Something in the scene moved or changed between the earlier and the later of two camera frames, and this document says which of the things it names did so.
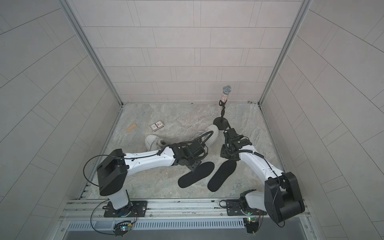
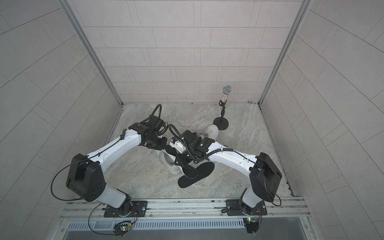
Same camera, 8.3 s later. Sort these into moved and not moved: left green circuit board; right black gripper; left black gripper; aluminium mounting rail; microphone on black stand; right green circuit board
Moved: right black gripper; left black gripper
Not moved: right green circuit board; left green circuit board; microphone on black stand; aluminium mounting rail
